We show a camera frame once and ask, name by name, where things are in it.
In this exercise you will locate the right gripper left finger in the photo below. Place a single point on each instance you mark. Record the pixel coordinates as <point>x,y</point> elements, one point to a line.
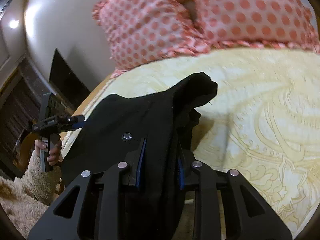
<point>89,208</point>

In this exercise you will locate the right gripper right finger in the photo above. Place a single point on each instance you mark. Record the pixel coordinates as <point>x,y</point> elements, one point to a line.
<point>226,205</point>

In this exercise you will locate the black pants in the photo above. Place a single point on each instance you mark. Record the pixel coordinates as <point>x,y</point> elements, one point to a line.
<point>152,210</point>

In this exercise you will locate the beige fleece sleeve forearm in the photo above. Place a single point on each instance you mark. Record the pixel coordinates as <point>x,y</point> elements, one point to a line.
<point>26,199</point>

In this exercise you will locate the person's left hand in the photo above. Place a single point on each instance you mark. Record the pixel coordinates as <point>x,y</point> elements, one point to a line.
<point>54,153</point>

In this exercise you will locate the black television screen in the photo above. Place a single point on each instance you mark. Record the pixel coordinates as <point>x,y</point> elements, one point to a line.
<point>65,81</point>

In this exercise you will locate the left pink polka dot pillow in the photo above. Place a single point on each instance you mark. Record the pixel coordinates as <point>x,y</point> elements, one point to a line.
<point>142,31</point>

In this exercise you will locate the pink polka dot pillow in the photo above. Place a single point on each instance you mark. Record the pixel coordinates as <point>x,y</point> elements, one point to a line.
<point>256,23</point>
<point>142,31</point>

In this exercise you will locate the right pink polka dot pillow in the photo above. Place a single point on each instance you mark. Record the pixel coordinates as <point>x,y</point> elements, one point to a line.
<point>256,23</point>

